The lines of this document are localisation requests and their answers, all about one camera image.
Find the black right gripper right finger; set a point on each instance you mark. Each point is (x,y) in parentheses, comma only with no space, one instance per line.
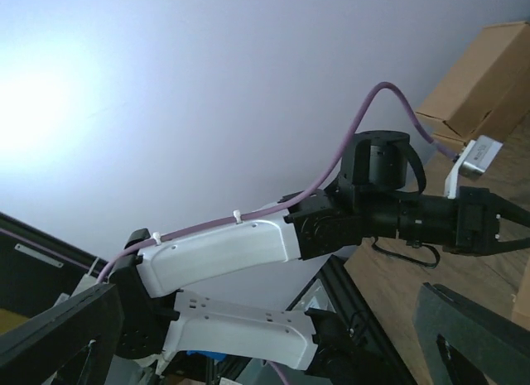
(465,343)

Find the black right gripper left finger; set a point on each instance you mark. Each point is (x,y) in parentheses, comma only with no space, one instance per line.
(76,340)

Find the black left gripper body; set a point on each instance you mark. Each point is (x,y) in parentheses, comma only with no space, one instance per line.
(476,223)

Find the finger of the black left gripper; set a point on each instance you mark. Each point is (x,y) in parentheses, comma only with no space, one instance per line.
(512,212)
(511,245)

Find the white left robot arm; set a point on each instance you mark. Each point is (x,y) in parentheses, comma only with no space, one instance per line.
(378,193)

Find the tall folded cardboard box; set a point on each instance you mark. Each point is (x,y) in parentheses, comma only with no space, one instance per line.
(485,92)

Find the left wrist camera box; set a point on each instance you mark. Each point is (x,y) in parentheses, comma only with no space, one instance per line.
(472,163)

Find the black aluminium frame rail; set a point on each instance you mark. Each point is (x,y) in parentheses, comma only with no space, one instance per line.
(343,294)

